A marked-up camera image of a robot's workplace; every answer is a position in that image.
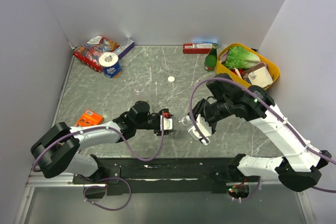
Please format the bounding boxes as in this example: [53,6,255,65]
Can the toilet paper roll blue wrap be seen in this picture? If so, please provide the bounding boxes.
[99,52,122,78]

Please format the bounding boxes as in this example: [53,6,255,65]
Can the orange snack box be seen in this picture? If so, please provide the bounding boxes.
[75,109,104,127]

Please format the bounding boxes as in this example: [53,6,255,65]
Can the red item in basket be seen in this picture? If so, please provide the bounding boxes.
[232,68,242,79]

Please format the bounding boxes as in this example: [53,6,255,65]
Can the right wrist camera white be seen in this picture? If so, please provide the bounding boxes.
[187,114,212,145]

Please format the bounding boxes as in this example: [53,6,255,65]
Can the blue box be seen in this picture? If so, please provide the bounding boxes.
[192,37,220,46]

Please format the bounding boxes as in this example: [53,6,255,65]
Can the aluminium rail frame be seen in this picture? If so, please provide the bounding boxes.
[13,168,87,224]

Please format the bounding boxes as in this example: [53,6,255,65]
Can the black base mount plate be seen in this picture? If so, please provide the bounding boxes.
[72,157,258,196]

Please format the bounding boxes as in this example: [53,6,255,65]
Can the purple white box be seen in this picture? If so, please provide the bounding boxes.
[114,39,135,59]

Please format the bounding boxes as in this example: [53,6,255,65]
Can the electronics board with leds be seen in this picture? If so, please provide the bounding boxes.
[226,182,250,201]

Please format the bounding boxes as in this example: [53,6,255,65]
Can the green glass bottle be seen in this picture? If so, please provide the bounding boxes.
[204,43,219,71]

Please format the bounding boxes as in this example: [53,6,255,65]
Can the red box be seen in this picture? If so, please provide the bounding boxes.
[183,43,212,54]

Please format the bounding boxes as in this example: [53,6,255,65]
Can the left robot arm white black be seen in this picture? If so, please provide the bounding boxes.
[30,101,172,183]

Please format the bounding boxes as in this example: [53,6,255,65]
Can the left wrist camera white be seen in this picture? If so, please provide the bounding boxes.
[159,108,173,131]

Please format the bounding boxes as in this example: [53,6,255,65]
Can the clear plastic bottle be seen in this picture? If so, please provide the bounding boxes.
[178,116,190,126]

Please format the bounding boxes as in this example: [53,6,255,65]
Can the purple cable loop front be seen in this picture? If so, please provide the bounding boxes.
[83,176,132,211]

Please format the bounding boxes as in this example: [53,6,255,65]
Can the clear bottle yellow label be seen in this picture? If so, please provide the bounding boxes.
[134,84,145,95]

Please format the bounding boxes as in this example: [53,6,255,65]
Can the purple onion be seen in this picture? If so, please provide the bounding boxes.
[219,50,229,64]

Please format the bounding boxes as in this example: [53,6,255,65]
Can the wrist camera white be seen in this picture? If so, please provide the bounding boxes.
[159,108,173,131]
[187,114,212,145]

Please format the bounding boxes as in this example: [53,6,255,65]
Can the red snack bag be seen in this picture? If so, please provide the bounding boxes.
[73,36,120,73]

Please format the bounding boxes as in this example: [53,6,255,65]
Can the beige paper carton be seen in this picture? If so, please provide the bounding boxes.
[241,62,273,88]

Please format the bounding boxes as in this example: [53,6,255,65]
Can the green lettuce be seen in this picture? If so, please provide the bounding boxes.
[224,46,261,69]

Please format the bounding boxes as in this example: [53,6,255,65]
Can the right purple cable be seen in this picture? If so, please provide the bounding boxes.
[188,78,336,194]

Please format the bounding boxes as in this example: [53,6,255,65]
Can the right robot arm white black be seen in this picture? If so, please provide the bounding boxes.
[188,74,335,192]

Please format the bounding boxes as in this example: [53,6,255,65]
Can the white bottle cap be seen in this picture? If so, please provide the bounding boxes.
[168,76,175,82]

